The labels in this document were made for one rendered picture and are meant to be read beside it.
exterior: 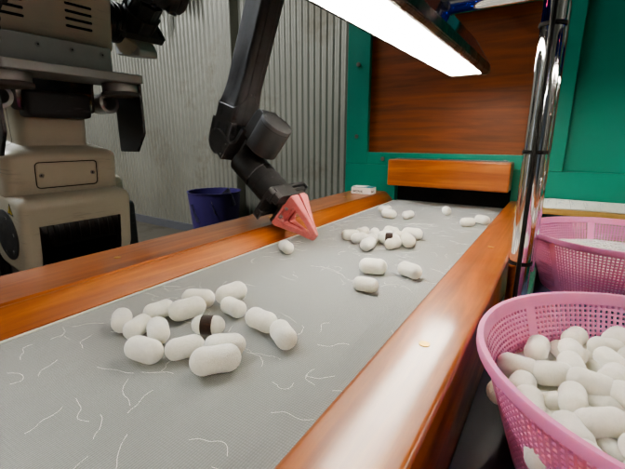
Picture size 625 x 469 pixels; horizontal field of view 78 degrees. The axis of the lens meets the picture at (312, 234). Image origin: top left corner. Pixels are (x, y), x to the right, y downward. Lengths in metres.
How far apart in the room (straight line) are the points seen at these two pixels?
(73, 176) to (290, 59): 2.32
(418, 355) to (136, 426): 0.19
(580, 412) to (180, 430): 0.26
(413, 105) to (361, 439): 0.99
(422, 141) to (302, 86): 1.96
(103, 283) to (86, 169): 0.52
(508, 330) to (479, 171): 0.66
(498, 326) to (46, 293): 0.43
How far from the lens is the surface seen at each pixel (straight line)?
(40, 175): 0.95
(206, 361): 0.31
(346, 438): 0.22
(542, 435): 0.28
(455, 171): 1.03
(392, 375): 0.27
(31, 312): 0.46
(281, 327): 0.34
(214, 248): 0.58
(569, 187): 1.06
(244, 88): 0.72
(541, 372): 0.36
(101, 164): 1.00
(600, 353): 0.41
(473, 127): 1.09
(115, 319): 0.40
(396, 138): 1.14
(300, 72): 3.02
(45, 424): 0.32
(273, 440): 0.26
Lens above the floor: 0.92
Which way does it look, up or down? 14 degrees down
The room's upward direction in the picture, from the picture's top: straight up
